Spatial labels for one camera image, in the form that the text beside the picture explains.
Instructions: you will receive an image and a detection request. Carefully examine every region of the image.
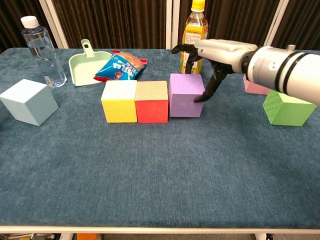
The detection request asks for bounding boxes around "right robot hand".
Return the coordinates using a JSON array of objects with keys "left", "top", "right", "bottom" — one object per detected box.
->
[{"left": 171, "top": 38, "right": 258, "bottom": 103}]

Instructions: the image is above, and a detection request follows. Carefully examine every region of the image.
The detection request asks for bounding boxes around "purple foam cube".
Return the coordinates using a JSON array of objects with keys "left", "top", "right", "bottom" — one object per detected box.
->
[{"left": 168, "top": 73, "right": 206, "bottom": 118}]

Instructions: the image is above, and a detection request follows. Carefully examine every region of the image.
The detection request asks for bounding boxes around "green foam cube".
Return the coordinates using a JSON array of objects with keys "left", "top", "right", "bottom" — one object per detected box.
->
[{"left": 262, "top": 89, "right": 318, "bottom": 127}]

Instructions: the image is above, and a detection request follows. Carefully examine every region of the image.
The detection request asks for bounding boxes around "red foam cube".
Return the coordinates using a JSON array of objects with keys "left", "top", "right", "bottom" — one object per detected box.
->
[{"left": 134, "top": 80, "right": 169, "bottom": 124}]

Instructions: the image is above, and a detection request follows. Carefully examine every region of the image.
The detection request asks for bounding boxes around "yellow foam cube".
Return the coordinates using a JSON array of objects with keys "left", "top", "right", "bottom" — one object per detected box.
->
[{"left": 100, "top": 79, "right": 138, "bottom": 124}]

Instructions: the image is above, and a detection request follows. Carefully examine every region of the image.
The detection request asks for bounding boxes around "light blue foam cube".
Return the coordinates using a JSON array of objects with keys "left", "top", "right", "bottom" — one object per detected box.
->
[{"left": 0, "top": 78, "right": 60, "bottom": 127}]

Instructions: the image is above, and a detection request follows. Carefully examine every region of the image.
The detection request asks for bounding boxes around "yellow-capped tea bottle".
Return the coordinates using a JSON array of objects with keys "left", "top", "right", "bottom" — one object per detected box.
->
[{"left": 179, "top": 0, "right": 209, "bottom": 75}]

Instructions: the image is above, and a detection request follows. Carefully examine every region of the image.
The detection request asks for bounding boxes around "pink foam cube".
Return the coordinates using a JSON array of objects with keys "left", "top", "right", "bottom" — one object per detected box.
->
[{"left": 242, "top": 74, "right": 272, "bottom": 96}]

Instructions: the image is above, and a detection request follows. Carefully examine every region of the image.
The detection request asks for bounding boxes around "blue snack bag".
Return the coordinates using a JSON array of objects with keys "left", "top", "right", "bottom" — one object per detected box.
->
[{"left": 93, "top": 49, "right": 148, "bottom": 83}]

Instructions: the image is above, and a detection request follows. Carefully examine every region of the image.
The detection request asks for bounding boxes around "blue table mat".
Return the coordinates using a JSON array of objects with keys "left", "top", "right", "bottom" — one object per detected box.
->
[{"left": 0, "top": 47, "right": 320, "bottom": 230}]

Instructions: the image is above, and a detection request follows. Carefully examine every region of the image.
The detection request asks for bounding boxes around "mint green dustpan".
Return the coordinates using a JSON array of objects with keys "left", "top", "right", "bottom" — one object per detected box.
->
[{"left": 68, "top": 38, "right": 113, "bottom": 87}]

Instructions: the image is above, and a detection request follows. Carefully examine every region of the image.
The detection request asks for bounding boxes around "clear plastic water bottle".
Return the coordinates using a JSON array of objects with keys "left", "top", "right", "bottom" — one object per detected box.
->
[{"left": 20, "top": 15, "right": 68, "bottom": 88}]

